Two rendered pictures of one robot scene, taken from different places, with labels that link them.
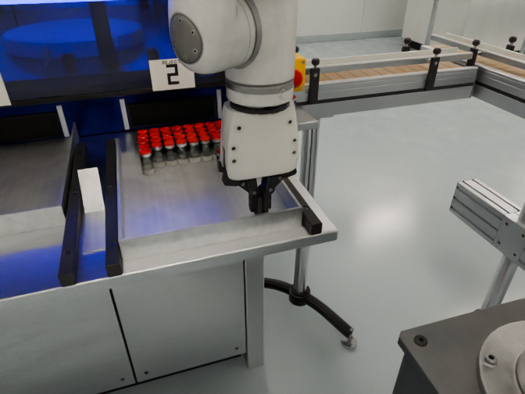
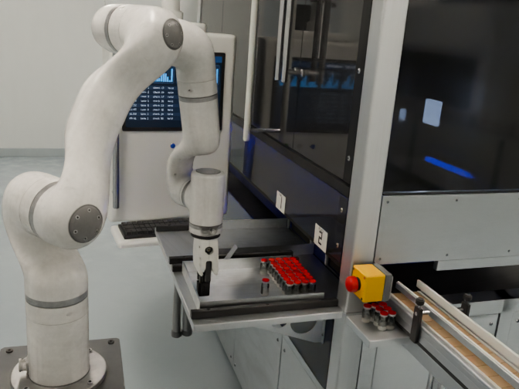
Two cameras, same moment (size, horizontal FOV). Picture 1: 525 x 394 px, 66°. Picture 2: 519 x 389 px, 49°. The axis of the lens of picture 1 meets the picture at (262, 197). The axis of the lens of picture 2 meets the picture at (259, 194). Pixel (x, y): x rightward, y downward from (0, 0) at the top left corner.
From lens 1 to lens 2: 1.52 m
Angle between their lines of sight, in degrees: 81
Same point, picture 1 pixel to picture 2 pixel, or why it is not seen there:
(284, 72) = (192, 219)
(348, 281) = not seen: outside the picture
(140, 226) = not seen: hidden behind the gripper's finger
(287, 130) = (198, 251)
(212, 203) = (226, 290)
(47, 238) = not seen: hidden behind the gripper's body
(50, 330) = (263, 354)
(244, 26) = (178, 191)
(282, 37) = (191, 204)
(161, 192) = (239, 277)
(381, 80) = (471, 375)
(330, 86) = (429, 337)
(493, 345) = (96, 356)
